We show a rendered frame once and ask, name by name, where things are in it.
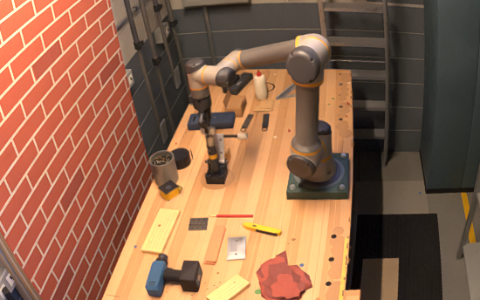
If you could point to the black stapler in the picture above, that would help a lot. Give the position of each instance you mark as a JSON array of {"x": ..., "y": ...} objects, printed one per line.
[{"x": 243, "y": 80}]

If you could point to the orange wood strip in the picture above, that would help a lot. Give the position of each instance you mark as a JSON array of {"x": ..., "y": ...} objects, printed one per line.
[{"x": 215, "y": 245}]

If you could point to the green square base plate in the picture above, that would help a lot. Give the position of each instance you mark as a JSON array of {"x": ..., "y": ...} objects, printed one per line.
[{"x": 339, "y": 189}]

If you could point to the black floor mat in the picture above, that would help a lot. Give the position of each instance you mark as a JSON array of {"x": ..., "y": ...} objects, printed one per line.
[{"x": 412, "y": 240}]

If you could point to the white-tipped rod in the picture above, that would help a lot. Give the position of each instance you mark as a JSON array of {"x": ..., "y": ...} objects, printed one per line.
[{"x": 242, "y": 136}]

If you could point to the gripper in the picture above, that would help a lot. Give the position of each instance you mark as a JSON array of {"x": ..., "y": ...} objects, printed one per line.
[{"x": 201, "y": 105}]

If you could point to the grey metal stand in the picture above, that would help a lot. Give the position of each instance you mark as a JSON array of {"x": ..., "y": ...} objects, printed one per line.
[{"x": 471, "y": 254}]

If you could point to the pale yellow board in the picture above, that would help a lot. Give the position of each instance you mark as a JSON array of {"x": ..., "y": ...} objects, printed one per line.
[
  {"x": 228, "y": 288},
  {"x": 160, "y": 230}
]

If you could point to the grey telescopic pole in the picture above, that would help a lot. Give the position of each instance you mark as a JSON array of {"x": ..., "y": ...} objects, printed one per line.
[
  {"x": 139, "y": 45},
  {"x": 155, "y": 60},
  {"x": 172, "y": 23}
]

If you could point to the grey triangle square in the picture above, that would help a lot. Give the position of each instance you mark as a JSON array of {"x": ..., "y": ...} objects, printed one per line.
[{"x": 288, "y": 94}]

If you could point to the orange lock collar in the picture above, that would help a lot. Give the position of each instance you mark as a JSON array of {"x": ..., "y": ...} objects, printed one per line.
[{"x": 213, "y": 157}]

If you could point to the green cabinet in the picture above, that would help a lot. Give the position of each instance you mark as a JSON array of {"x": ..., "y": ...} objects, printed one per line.
[{"x": 448, "y": 93}]

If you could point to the blue case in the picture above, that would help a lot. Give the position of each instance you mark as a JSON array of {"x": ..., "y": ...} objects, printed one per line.
[{"x": 223, "y": 120}]

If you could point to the red pencil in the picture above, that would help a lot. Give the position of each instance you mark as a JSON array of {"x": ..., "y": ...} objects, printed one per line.
[{"x": 232, "y": 216}]

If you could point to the dark grey hinge plate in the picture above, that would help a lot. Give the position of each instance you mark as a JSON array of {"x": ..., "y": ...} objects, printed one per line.
[{"x": 198, "y": 224}]

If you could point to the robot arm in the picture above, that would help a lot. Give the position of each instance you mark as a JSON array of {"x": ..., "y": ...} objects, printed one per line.
[{"x": 304, "y": 112}]

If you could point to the yellow utility knife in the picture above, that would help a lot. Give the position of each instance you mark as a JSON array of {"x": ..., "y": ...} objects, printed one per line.
[{"x": 260, "y": 229}]

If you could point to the black round puck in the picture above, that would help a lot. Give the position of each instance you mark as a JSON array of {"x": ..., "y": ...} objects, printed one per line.
[{"x": 182, "y": 157}]

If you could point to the yellow tape measure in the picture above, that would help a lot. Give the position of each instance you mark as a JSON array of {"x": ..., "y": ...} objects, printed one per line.
[{"x": 169, "y": 189}]

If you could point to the thin wooden sheet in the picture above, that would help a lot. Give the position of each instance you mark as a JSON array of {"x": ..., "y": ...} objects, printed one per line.
[{"x": 263, "y": 105}]

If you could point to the white glue bottle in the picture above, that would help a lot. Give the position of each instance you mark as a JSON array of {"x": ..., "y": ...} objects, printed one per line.
[{"x": 260, "y": 87}]

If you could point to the brown cardboard box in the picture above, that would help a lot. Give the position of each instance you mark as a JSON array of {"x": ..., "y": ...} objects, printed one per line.
[
  {"x": 379, "y": 279},
  {"x": 236, "y": 105}
]

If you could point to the black flat bar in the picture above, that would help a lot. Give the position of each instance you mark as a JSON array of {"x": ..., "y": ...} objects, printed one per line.
[
  {"x": 265, "y": 122},
  {"x": 247, "y": 122}
]

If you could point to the grey tin of screws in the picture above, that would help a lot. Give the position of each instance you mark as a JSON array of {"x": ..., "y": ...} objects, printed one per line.
[{"x": 164, "y": 168}]

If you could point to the white wall outlet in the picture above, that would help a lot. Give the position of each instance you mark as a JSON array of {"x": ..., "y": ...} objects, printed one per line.
[{"x": 131, "y": 77}]

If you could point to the red rag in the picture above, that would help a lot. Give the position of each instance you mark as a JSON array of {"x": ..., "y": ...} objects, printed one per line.
[{"x": 283, "y": 279}]

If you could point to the black brace base block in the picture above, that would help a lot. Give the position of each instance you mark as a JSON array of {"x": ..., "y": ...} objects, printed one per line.
[{"x": 216, "y": 177}]

